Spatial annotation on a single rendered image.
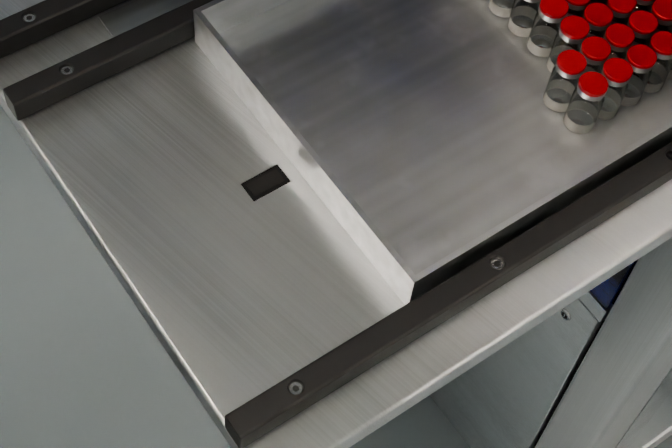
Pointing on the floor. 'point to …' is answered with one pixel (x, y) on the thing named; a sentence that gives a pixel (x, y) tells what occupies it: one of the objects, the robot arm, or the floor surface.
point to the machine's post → (620, 361)
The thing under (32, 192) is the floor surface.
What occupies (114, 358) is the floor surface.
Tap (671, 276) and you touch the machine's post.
